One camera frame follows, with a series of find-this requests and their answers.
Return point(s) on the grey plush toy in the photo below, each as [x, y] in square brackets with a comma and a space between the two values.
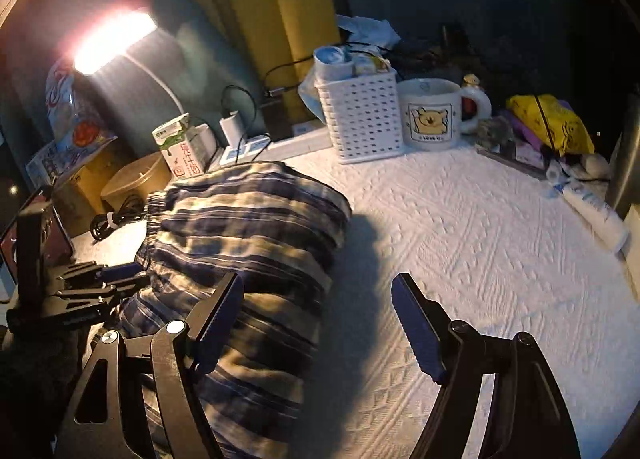
[492, 131]

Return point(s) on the white desk lamp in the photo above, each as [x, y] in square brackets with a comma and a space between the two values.
[115, 39]

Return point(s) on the white bear mug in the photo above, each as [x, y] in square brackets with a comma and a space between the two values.
[430, 119]

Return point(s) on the snack bag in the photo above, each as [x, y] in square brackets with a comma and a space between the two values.
[70, 109]

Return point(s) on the crumpled white paper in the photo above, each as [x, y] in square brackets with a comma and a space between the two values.
[370, 29]

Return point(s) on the black power adapter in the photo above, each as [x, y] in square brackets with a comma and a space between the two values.
[277, 114]

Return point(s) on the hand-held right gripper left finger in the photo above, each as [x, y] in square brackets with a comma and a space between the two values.
[220, 319]

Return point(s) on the small white tube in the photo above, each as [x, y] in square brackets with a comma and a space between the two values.
[555, 171]

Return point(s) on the yellow bear print bag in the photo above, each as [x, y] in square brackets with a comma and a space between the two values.
[550, 121]

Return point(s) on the clear plastic bag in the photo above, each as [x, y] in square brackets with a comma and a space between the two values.
[310, 99]

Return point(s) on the green white milk carton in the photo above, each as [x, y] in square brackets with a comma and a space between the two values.
[180, 149]

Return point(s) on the white power strip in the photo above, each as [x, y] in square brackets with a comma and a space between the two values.
[300, 141]

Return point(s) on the small white box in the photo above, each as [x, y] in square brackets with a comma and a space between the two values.
[205, 144]

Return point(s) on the blue white rolled packet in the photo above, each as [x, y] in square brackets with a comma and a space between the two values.
[332, 61]

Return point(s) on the cardboard box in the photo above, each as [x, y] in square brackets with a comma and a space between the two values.
[80, 189]

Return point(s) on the plaid pants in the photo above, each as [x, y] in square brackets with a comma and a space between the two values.
[260, 249]

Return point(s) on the stainless steel thermos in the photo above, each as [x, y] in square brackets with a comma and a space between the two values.
[627, 164]

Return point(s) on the white plastic basket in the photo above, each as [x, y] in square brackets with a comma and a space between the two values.
[360, 119]

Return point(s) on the tablet with red screen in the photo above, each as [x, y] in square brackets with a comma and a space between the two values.
[61, 244]

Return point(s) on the round tan box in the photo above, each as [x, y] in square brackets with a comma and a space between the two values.
[135, 181]

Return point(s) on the white lotion tube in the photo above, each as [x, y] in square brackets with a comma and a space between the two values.
[600, 216]

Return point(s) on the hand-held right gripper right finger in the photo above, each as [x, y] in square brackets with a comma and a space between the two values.
[417, 329]

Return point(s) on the person's left forearm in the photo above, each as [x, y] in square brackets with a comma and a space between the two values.
[30, 389]

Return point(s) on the flat dark book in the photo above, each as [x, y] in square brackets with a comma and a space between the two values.
[525, 160]

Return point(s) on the blue printed white box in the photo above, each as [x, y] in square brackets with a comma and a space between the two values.
[45, 161]

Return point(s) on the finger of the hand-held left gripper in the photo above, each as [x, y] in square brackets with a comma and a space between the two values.
[120, 272]
[85, 304]

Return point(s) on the white charger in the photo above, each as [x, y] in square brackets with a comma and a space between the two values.
[232, 126]

